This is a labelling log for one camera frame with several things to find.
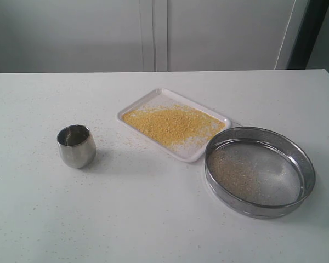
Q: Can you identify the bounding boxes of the white cabinet doors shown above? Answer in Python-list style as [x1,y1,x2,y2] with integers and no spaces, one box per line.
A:
[0,1,309,73]

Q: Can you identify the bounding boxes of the yellow grain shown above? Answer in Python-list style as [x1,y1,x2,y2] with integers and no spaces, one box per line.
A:
[122,105,226,150]

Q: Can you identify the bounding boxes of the stainless steel cup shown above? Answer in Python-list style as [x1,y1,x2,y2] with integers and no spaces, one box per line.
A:
[56,124,97,169]

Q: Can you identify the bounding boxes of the pale coarse grains in sieve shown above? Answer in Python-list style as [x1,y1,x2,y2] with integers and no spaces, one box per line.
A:
[208,148,261,203]

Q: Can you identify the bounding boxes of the round stainless steel sieve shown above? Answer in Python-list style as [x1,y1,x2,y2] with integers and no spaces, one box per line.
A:
[205,127,316,219]

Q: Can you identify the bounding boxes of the white plastic tray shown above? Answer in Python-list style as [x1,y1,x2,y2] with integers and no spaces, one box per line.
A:
[117,89,232,163]

